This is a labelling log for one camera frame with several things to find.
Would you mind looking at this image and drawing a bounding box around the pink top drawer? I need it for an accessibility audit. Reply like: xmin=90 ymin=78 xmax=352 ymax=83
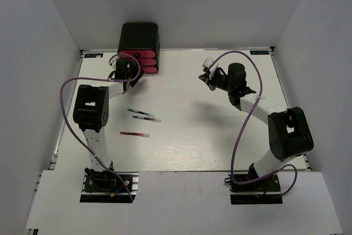
xmin=118 ymin=50 xmax=157 ymax=58

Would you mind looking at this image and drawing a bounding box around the green pen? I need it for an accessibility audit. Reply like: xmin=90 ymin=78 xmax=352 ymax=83
xmin=127 ymin=108 xmax=155 ymax=118

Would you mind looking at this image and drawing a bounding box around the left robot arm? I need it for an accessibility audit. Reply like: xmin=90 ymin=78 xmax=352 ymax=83
xmin=73 ymin=58 xmax=144 ymax=190

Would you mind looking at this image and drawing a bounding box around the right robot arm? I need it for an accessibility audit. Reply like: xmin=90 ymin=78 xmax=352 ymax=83
xmin=199 ymin=59 xmax=314 ymax=190

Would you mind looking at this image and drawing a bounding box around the pink middle drawer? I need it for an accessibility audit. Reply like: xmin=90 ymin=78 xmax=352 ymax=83
xmin=137 ymin=58 xmax=158 ymax=67

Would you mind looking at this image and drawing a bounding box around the black drawer cabinet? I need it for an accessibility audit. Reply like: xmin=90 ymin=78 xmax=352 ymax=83
xmin=118 ymin=23 xmax=160 ymax=53

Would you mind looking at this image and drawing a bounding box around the purple pen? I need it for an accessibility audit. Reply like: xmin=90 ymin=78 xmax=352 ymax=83
xmin=132 ymin=116 xmax=161 ymax=123

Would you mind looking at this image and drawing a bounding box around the right blue table label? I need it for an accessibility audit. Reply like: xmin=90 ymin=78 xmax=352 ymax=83
xmin=250 ymin=50 xmax=270 ymax=55

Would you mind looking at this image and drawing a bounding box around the blue table label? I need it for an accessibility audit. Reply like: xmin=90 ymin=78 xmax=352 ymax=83
xmin=84 ymin=53 xmax=103 ymax=58
xmin=250 ymin=50 xmax=270 ymax=55

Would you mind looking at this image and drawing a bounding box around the left blue table label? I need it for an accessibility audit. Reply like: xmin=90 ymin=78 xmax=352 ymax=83
xmin=84 ymin=53 xmax=103 ymax=58

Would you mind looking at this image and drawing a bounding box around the red pen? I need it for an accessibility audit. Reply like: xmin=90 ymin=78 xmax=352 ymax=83
xmin=119 ymin=132 xmax=150 ymax=138

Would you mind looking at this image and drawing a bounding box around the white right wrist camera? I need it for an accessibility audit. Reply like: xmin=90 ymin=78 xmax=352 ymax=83
xmin=202 ymin=57 xmax=215 ymax=73

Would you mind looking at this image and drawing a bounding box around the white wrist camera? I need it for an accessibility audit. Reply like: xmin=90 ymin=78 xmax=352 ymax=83
xmin=202 ymin=57 xmax=215 ymax=73
xmin=108 ymin=54 xmax=120 ymax=68

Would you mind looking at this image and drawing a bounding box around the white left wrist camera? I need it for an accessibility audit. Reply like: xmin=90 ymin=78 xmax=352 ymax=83
xmin=108 ymin=54 xmax=120 ymax=68

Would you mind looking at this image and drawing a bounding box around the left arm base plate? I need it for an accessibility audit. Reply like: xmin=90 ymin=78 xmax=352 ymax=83
xmin=80 ymin=168 xmax=139 ymax=204

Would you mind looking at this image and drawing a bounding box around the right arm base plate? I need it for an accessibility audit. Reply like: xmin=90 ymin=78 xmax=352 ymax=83
xmin=224 ymin=175 xmax=283 ymax=205

